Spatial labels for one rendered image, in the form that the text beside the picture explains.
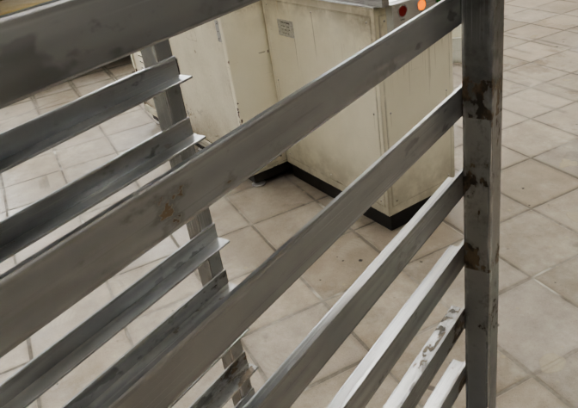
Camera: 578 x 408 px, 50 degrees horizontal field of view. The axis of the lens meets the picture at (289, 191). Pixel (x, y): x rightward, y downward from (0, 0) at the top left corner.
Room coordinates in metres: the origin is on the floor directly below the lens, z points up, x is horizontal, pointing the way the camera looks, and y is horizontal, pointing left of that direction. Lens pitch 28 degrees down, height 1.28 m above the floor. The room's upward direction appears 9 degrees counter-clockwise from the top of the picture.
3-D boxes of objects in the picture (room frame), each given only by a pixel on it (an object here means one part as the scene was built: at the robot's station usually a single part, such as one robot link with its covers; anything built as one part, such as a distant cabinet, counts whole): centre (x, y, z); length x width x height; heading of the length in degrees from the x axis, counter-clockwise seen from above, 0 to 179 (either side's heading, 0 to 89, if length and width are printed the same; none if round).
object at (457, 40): (3.86, -1.17, 0.08); 0.30 x 0.22 x 0.16; 161
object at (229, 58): (3.15, 0.15, 0.42); 1.28 x 0.72 x 0.84; 29
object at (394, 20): (1.97, -0.50, 0.77); 0.24 x 0.04 x 0.14; 119
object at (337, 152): (2.29, -0.33, 0.45); 0.70 x 0.34 x 0.90; 29
